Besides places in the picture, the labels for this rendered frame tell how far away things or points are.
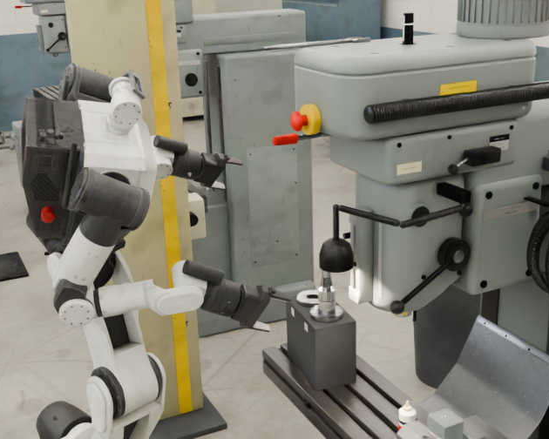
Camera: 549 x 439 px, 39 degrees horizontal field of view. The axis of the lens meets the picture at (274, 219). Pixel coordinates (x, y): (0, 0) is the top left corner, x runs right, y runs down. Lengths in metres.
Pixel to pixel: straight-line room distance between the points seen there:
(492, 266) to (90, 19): 1.94
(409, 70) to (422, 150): 0.17
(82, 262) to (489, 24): 1.00
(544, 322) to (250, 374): 2.35
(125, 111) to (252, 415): 2.29
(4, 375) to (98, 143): 2.76
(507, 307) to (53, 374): 2.81
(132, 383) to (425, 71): 1.10
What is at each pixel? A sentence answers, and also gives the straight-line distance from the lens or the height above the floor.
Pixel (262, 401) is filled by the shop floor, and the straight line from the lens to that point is 3.91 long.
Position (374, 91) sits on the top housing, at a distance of 1.47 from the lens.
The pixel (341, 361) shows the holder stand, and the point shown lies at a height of 1.03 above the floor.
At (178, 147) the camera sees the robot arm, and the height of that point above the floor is 1.56.
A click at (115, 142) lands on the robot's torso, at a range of 1.82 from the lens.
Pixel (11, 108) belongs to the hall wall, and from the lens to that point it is 10.56.
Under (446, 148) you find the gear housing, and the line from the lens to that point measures 1.61.
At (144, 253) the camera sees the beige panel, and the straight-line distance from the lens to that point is 3.40.
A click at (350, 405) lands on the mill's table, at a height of 0.96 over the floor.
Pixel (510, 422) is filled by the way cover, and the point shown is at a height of 0.96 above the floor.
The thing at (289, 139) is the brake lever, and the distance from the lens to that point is 1.65.
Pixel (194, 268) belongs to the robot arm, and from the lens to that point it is 1.83.
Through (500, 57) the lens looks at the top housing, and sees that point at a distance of 1.64.
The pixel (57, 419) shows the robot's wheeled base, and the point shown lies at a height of 0.75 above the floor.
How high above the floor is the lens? 2.08
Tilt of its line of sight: 19 degrees down
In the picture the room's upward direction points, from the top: 2 degrees counter-clockwise
